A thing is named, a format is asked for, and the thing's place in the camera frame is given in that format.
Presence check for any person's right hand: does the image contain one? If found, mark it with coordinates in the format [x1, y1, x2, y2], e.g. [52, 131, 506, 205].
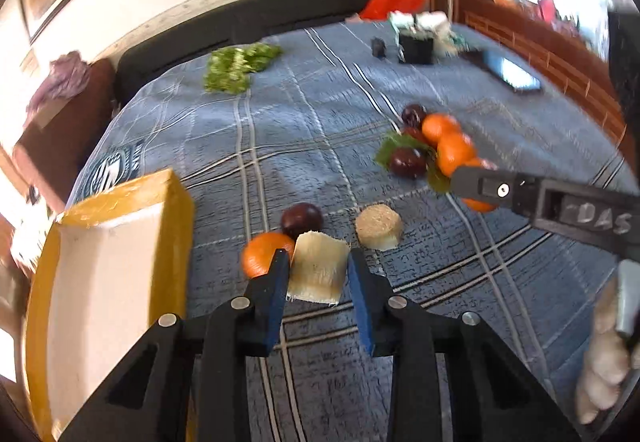
[575, 278, 636, 425]

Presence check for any green cilantro bunch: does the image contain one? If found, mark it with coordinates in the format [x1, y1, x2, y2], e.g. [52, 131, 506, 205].
[202, 42, 283, 96]

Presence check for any black square box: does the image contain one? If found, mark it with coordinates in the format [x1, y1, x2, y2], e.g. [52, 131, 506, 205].
[398, 30, 435, 64]

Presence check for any brown sofa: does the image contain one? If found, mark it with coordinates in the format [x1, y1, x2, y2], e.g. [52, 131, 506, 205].
[12, 57, 118, 213]

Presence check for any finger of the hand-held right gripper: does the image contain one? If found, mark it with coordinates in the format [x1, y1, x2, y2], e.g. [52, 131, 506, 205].
[450, 165, 542, 224]

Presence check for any green leaf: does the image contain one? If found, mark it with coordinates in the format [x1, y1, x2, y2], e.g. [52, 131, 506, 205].
[426, 167, 453, 195]
[374, 132, 436, 173]

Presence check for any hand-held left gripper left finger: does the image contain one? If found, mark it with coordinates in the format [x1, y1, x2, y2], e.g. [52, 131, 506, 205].
[60, 248, 291, 442]

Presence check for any orange mandarin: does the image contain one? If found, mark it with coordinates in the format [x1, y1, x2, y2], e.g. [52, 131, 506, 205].
[242, 232, 297, 279]
[421, 113, 462, 145]
[462, 157, 501, 214]
[436, 132, 478, 176]

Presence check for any black padded headboard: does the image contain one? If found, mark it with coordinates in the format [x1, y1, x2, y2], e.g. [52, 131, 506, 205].
[115, 0, 386, 103]

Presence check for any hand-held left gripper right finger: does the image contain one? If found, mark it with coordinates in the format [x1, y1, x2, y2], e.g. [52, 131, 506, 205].
[348, 248, 583, 442]

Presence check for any round bread piece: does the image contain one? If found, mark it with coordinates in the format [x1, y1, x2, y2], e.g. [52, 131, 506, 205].
[355, 203, 403, 251]

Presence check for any yellow cardboard box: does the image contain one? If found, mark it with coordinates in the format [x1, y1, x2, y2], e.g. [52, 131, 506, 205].
[22, 167, 196, 442]

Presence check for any black smartphone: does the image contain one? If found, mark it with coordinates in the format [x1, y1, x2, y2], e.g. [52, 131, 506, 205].
[480, 50, 543, 93]

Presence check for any brick pattern wooden panel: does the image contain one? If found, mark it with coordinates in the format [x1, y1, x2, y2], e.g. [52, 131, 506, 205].
[460, 7, 631, 158]

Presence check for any blue plaid blanket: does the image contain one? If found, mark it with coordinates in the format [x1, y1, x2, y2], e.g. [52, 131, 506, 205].
[65, 20, 631, 442]

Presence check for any purple floral cloth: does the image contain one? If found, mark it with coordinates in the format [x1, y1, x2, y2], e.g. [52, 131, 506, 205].
[27, 51, 91, 115]

